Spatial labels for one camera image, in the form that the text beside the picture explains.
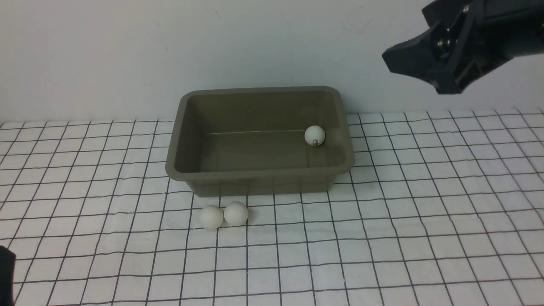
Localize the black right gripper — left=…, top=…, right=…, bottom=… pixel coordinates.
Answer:
left=382, top=0, right=544, bottom=95

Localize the white ping-pong ball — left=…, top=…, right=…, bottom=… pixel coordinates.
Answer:
left=199, top=205, right=224, bottom=230
left=304, top=125, right=326, bottom=147
left=224, top=201, right=249, bottom=227

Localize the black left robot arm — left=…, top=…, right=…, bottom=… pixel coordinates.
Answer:
left=0, top=246, right=16, bottom=306

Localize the white grid-pattern tablecloth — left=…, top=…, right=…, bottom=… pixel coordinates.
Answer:
left=0, top=110, right=544, bottom=306

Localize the olive green plastic bin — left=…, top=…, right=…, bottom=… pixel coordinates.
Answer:
left=165, top=86, right=355, bottom=197

